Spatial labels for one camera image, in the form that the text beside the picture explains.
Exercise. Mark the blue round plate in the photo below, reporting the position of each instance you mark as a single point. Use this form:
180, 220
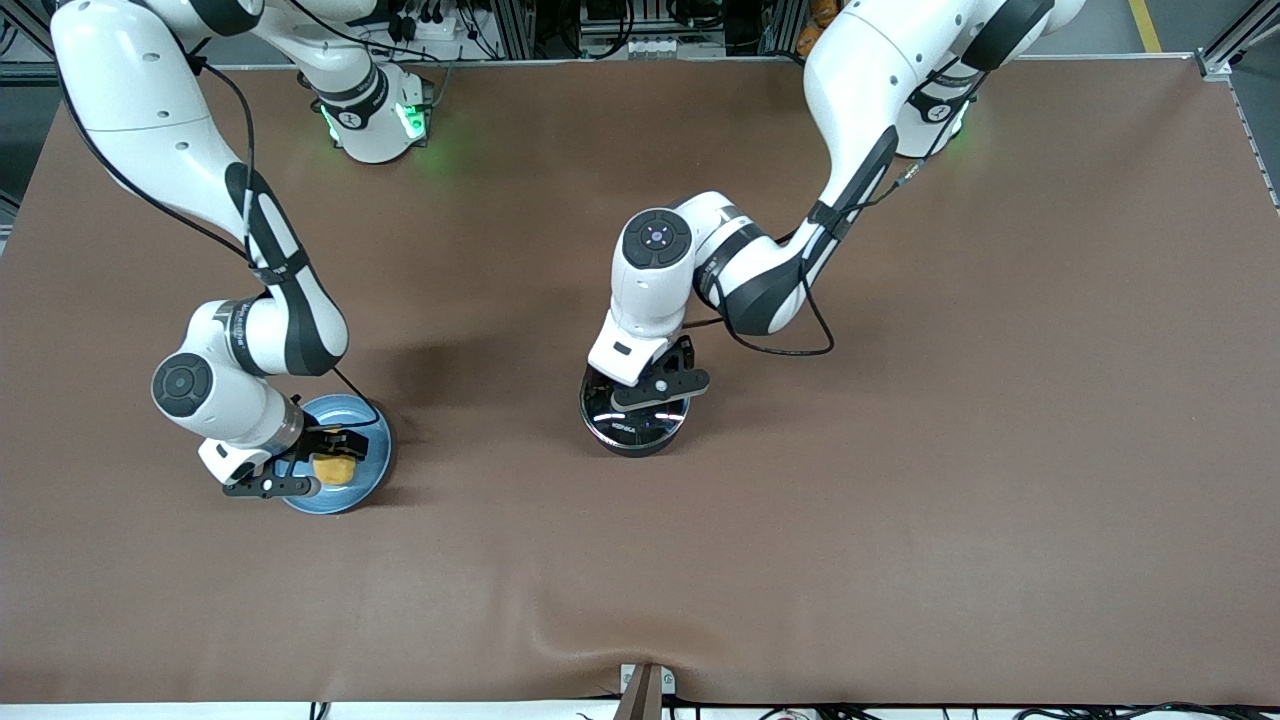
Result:
372, 465

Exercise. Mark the metal table clamp bracket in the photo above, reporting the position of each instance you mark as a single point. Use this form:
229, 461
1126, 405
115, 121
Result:
645, 695

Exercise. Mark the aluminium frame column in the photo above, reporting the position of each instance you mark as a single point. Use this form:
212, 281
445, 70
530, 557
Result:
515, 25

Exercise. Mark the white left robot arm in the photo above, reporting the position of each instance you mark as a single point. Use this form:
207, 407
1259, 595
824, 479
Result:
860, 70

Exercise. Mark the aluminium frame profile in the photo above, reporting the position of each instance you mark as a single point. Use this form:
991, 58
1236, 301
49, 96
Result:
1215, 62

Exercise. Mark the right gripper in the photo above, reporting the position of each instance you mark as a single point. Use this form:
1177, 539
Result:
314, 442

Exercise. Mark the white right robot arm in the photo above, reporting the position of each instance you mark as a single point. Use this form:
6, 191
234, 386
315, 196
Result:
130, 90

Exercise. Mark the white connector strip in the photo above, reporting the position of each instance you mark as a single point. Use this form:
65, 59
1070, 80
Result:
652, 46

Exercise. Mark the bag of orange items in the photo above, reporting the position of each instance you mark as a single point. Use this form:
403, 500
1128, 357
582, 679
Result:
815, 35

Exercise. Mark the white power strip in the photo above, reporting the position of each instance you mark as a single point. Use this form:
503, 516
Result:
430, 35

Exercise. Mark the yellow potato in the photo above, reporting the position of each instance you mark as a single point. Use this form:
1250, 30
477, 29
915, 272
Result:
335, 472

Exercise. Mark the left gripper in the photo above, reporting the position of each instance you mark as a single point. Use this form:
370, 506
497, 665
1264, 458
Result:
684, 353

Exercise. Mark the glass lid with blue knob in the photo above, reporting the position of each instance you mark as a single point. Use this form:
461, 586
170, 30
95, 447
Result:
650, 425

